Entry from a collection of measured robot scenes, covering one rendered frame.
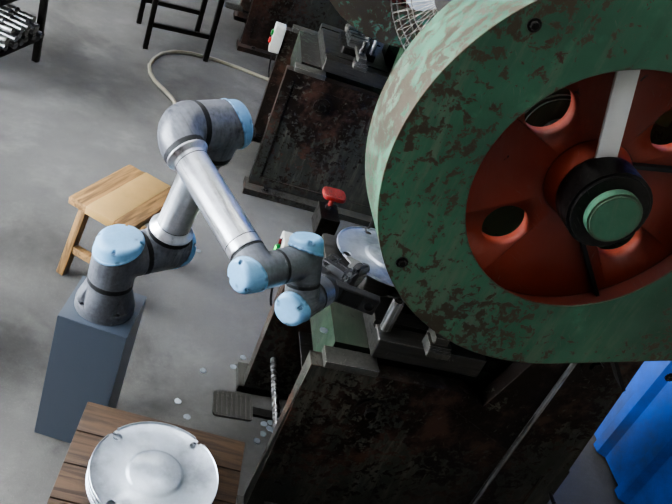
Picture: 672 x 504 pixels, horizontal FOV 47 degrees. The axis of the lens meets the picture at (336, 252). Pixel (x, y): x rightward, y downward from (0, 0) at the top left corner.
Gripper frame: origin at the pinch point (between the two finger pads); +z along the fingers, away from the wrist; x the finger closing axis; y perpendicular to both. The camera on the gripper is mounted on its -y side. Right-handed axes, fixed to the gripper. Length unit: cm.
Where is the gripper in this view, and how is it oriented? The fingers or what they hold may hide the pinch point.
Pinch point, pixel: (367, 271)
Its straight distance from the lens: 191.6
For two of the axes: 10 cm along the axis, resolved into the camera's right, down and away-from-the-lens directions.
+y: -8.0, -5.4, 2.8
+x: -3.9, 8.0, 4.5
